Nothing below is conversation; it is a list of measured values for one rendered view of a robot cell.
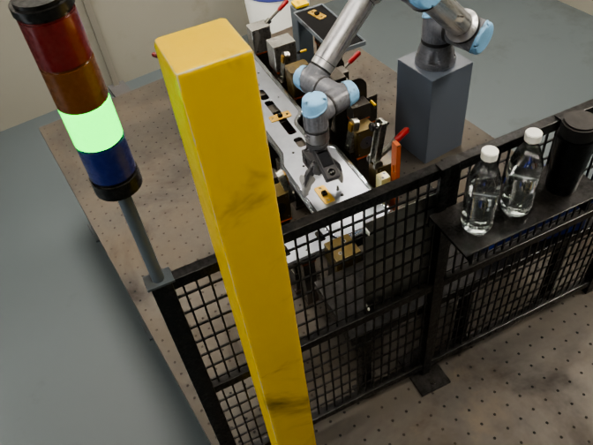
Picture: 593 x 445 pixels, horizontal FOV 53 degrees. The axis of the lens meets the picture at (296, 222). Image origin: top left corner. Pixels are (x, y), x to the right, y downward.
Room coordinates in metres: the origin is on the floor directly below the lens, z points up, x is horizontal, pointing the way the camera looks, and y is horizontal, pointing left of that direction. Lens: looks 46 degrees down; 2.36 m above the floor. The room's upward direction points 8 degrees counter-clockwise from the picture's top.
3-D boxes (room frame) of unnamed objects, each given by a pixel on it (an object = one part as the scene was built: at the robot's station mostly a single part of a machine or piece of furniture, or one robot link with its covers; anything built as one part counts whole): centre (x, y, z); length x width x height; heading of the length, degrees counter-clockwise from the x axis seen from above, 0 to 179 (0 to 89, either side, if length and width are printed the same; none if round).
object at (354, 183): (1.87, 0.02, 1.00); 1.38 x 0.22 x 0.02; 20
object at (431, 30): (1.94, -0.61, 1.27); 0.13 x 0.12 x 0.14; 35
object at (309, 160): (1.43, -0.09, 1.16); 0.09 x 0.08 x 0.12; 20
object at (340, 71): (1.83, -0.22, 0.95); 0.18 x 0.13 x 0.49; 20
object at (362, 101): (1.72, -0.27, 0.91); 0.07 x 0.05 x 0.42; 110
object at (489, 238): (0.86, -0.47, 1.46); 0.36 x 0.15 x 0.18; 110
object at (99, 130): (0.68, 0.26, 1.90); 0.07 x 0.07 x 0.06
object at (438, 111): (1.94, -0.60, 0.90); 0.20 x 0.20 x 0.40; 27
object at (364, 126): (1.65, -0.28, 0.88); 0.11 x 0.07 x 0.37; 110
